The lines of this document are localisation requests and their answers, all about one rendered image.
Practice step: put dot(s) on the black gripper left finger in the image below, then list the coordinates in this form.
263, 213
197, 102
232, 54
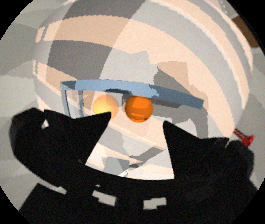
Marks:
82, 133

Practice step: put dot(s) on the clear l-shaped low walls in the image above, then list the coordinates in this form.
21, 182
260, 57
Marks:
75, 103

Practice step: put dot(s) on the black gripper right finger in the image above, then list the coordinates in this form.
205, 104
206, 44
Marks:
187, 150

